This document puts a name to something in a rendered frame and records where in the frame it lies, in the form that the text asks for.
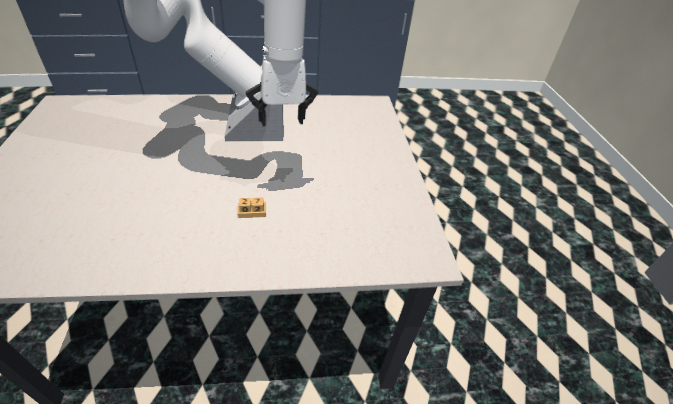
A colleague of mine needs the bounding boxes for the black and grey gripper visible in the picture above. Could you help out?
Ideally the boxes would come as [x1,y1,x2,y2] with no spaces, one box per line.
[246,55,319,127]

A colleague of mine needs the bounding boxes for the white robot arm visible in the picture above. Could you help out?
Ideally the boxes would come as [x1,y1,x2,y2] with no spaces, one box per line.
[124,0,306,108]

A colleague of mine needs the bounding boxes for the tan calendar cube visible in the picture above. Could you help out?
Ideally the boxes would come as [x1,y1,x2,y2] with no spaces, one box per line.
[252,197,264,212]
[239,198,252,212]

